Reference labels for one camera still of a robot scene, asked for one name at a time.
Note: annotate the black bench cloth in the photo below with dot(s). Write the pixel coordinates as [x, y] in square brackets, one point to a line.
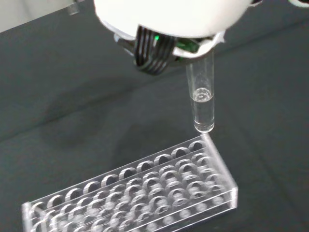
[72, 96]

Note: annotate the clear plastic test tube rack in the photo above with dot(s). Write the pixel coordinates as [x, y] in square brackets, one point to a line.
[135, 188]

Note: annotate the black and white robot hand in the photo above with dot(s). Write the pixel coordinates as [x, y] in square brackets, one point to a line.
[166, 17]

